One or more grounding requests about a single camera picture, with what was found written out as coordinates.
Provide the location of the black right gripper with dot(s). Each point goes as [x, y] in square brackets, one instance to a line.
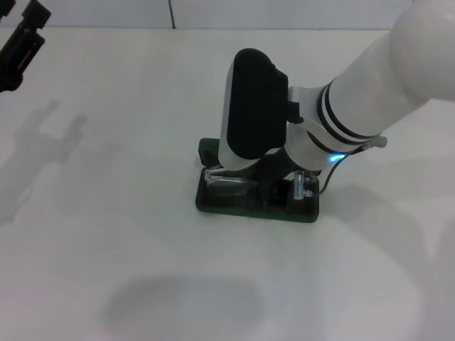
[270, 170]

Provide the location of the clear plastic glasses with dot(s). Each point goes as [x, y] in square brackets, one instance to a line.
[227, 186]

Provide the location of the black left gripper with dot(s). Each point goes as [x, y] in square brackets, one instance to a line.
[9, 81]

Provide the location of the green glasses case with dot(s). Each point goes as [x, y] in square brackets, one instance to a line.
[220, 209]

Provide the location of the right wrist camera housing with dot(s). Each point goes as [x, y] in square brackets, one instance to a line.
[256, 106]

